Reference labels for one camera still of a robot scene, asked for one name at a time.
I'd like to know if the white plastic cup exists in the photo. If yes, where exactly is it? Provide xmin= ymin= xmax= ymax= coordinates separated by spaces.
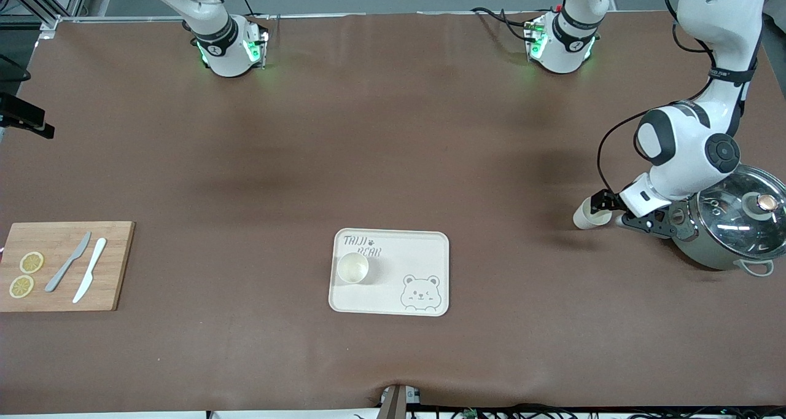
xmin=572 ymin=197 xmax=615 ymax=230
xmin=337 ymin=251 xmax=370 ymax=284

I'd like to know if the grey pot, glass lid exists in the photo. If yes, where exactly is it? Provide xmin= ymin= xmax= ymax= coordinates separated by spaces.
xmin=666 ymin=164 xmax=786 ymax=277

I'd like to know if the glass pot lid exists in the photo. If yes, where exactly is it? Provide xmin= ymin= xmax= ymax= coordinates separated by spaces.
xmin=688 ymin=164 xmax=786 ymax=261

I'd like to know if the grey plastic knife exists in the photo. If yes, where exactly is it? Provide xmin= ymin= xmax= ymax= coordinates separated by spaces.
xmin=45 ymin=231 xmax=92 ymax=293

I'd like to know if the white plastic knife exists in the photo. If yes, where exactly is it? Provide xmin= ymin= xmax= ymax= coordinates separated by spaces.
xmin=72 ymin=237 xmax=107 ymax=304

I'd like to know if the bamboo cutting board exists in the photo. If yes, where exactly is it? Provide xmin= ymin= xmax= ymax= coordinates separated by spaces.
xmin=0 ymin=221 xmax=136 ymax=313

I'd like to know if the cream tray with bear print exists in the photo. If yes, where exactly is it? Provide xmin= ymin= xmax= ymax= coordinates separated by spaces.
xmin=328 ymin=227 xmax=450 ymax=317

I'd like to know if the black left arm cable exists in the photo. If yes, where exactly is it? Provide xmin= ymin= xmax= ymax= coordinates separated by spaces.
xmin=597 ymin=0 xmax=765 ymax=194

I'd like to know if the black base power cable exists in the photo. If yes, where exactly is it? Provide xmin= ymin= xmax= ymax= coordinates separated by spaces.
xmin=470 ymin=6 xmax=529 ymax=40

